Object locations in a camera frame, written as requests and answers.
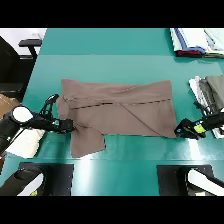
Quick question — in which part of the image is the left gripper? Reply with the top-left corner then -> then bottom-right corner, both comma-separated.
49,118 -> 77,135

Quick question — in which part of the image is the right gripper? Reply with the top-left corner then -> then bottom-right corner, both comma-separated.
174,118 -> 208,140

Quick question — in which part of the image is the brown T-shirt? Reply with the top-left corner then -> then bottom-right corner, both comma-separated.
55,78 -> 179,159

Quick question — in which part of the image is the white garment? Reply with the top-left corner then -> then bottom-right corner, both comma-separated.
188,75 -> 224,140
169,27 -> 210,52

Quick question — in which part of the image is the grey garment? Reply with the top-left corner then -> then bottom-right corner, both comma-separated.
204,74 -> 224,114

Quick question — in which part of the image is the cardboard box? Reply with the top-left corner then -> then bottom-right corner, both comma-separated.
0,93 -> 22,120

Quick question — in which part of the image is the red garment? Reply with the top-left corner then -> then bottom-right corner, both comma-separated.
176,49 -> 205,58

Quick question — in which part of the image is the black chair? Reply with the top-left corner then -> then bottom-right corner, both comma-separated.
0,35 -> 26,102

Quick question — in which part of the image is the blue garment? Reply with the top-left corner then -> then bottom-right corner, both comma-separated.
173,27 -> 207,55

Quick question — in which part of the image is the pale green garment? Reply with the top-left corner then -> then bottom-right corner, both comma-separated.
203,27 -> 224,56

